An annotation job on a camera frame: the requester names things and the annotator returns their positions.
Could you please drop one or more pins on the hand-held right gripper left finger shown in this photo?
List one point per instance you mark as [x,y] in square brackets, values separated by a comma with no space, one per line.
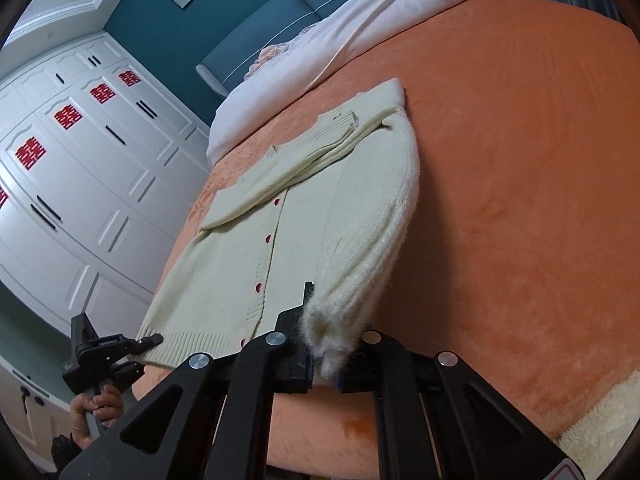
[295,355]

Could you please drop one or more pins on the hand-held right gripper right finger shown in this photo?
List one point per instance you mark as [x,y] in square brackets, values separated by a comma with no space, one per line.
[382,360]

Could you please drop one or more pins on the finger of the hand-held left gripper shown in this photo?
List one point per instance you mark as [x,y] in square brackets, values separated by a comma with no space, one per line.
[145,343]
[127,374]

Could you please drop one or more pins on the cream knit cardigan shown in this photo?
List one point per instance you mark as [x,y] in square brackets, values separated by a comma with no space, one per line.
[300,210]

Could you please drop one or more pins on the person's left forearm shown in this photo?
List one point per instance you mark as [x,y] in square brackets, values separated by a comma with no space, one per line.
[65,452]

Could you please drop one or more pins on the person's left hand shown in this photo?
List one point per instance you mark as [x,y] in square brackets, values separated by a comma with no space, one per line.
[107,407]

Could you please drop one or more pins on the white low cabinet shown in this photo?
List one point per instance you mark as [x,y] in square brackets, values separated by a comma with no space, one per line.
[30,410]

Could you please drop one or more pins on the white wardrobe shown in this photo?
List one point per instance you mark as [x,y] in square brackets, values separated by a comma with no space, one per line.
[85,200]

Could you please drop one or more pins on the red paper decoration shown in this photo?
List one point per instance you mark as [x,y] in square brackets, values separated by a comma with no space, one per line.
[103,92]
[129,77]
[2,196]
[30,153]
[68,116]

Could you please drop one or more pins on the cream fleece blanket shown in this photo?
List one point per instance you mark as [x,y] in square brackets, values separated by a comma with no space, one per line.
[600,425]

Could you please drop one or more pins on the orange plush blanket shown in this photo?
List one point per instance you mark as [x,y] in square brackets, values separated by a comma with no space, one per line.
[500,160]

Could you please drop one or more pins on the pink ruffled pillow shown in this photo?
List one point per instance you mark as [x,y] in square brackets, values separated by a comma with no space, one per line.
[272,57]

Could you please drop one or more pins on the white duvet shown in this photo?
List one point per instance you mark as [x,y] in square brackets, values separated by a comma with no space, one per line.
[310,55]

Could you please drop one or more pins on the blue padded headboard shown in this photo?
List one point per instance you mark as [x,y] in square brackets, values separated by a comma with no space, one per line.
[260,25]

